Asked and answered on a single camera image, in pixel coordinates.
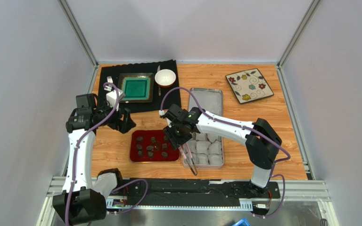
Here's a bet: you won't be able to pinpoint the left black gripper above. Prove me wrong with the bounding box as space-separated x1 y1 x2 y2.
92 98 135 134

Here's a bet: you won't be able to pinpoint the red lacquer tray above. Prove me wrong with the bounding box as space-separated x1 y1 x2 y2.
129 129 180 162

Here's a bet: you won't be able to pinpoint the silver tin with paper cups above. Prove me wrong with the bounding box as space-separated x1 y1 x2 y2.
182 133 224 170

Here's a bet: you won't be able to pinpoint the pink handled metal tongs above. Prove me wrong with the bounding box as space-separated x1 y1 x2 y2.
179 143 198 176

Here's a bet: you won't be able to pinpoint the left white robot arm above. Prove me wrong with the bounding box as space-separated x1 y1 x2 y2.
52 90 136 226

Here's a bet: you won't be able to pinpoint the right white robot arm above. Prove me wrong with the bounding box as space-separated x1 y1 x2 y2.
159 104 282 188

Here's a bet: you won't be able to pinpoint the silver tin lid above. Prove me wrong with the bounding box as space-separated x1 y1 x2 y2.
190 88 223 116

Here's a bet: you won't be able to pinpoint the green square plate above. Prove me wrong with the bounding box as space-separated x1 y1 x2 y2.
117 73 154 103

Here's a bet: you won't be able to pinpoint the black cloth placemat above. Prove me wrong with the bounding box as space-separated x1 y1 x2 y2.
97 60 182 114

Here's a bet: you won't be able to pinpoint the white bowl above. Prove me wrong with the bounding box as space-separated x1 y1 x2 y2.
155 69 176 87

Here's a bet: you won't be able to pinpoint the silver fork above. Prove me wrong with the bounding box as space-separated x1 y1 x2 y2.
107 76 113 87

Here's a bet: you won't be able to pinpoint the silver knife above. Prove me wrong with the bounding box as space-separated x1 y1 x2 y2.
156 65 161 97

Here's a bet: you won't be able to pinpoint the floral square plate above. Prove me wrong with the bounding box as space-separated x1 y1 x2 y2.
225 68 274 104

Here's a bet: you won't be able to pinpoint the blue plastic bin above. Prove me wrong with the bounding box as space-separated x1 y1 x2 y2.
231 218 251 226

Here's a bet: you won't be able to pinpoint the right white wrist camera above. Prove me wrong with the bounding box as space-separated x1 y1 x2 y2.
159 110 171 125

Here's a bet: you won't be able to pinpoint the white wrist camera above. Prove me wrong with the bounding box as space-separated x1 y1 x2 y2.
104 85 125 111
159 110 171 125

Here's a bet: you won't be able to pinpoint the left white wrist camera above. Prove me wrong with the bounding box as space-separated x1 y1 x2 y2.
104 85 125 111

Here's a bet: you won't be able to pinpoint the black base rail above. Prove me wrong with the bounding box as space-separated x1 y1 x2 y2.
106 178 284 215

